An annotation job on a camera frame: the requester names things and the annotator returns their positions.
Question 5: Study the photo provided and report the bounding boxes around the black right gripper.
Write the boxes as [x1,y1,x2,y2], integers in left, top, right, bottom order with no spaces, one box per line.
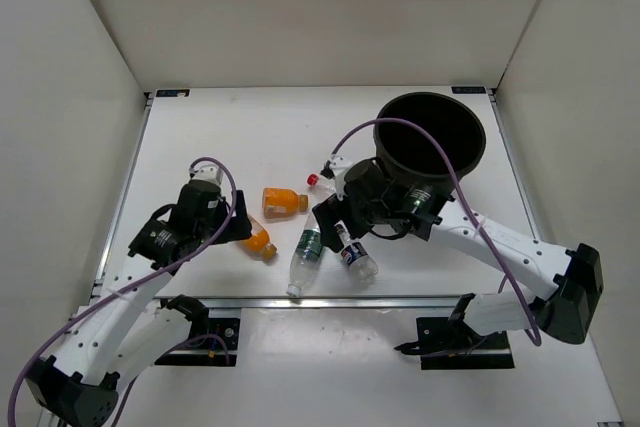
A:
[315,186,388,251]

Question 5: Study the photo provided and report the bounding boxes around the clear red cap bottle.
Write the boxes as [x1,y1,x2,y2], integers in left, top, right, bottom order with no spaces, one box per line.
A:
[307,173,336,202]

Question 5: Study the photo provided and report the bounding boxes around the clear green label bottle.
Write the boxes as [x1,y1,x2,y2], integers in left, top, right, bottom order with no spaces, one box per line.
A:
[286,213,324,298]

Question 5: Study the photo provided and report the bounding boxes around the clear pepsi bottle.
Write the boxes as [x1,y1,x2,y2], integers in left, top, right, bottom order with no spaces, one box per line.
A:
[336,223,378,283]

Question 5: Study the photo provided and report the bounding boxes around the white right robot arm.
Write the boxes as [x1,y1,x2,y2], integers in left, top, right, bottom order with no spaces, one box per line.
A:
[307,157,604,347]

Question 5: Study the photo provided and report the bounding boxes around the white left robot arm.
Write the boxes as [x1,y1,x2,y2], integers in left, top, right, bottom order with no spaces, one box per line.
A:
[26,180,251,426]

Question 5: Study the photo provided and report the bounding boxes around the black round plastic bin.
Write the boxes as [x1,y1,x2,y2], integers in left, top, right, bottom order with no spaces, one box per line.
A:
[373,92,486,192]

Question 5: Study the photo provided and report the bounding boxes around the orange juice bottle lower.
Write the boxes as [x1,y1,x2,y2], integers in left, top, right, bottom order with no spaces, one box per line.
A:
[241,215,277,263]

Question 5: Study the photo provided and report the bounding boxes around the orange juice bottle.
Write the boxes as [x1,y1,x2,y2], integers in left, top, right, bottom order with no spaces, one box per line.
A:
[262,187,309,218]
[241,215,277,263]

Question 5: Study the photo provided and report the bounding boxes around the orange juice bottle upper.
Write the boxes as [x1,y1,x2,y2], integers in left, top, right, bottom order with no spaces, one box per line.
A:
[262,187,309,218]

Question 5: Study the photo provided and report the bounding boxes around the black corner label left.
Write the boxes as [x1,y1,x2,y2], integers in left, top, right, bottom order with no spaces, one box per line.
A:
[155,89,190,98]

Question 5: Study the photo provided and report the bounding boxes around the black corner label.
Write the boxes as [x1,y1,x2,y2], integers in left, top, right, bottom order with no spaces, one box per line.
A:
[155,89,190,98]
[451,86,486,95]

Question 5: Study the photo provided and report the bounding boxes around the black corner label right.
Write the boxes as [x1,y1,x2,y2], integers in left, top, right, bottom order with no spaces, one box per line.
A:
[451,86,486,95]

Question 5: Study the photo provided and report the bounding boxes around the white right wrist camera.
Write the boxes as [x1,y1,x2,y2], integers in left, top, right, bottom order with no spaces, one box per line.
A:
[321,154,354,200]

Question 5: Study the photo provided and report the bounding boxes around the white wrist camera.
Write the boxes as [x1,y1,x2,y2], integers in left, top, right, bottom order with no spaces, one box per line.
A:
[190,163,224,187]
[321,154,354,200]

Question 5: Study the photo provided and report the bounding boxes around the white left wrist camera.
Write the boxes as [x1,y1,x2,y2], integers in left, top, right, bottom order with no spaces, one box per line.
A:
[190,163,224,187]

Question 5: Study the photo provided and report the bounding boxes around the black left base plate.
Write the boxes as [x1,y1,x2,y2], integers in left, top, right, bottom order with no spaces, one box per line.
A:
[155,309,241,367]

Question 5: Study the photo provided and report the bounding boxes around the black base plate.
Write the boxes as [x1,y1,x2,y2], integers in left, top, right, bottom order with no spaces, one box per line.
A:
[394,317,515,371]
[155,309,241,367]

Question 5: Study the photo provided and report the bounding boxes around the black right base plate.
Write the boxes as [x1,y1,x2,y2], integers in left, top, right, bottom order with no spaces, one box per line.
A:
[394,317,515,371]

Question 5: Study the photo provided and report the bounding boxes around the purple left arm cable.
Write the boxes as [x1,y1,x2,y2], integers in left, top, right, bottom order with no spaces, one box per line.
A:
[7,157,238,427]

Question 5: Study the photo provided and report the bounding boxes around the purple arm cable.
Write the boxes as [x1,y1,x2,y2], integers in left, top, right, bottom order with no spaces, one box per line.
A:
[331,118,543,347]
[7,157,238,427]

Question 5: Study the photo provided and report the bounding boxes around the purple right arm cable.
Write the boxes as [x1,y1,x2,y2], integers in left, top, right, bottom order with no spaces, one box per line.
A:
[331,118,543,347]

